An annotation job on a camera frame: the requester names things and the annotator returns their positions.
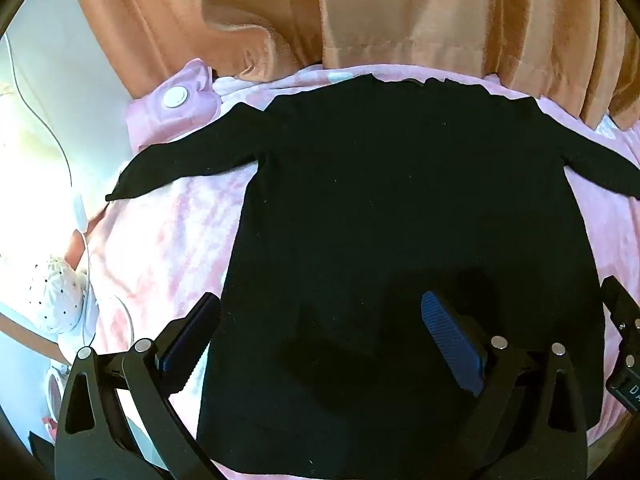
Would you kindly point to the black sweater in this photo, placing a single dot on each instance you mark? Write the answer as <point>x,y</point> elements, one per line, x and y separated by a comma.
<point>375,185</point>

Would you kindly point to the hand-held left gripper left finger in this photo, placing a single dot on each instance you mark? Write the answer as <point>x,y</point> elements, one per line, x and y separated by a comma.
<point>184,336</point>

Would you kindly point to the white spotted cloth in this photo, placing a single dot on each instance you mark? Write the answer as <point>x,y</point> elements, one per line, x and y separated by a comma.
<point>52,290</point>

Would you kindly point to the pink printed blanket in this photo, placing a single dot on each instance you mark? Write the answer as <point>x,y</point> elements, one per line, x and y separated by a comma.
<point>165,240</point>

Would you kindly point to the white round button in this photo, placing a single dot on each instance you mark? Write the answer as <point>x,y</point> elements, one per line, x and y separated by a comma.
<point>175,96</point>

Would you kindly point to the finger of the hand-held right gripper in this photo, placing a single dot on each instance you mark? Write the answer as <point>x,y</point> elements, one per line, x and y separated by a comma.
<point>622,305</point>

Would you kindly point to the orange curtain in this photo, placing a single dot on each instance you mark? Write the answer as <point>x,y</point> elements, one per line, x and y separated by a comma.
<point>400,10</point>

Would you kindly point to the pink pillow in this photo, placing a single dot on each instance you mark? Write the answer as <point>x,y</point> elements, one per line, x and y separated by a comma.
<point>165,110</point>

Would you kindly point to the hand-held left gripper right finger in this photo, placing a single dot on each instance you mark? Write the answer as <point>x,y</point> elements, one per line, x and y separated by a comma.
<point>450,341</point>

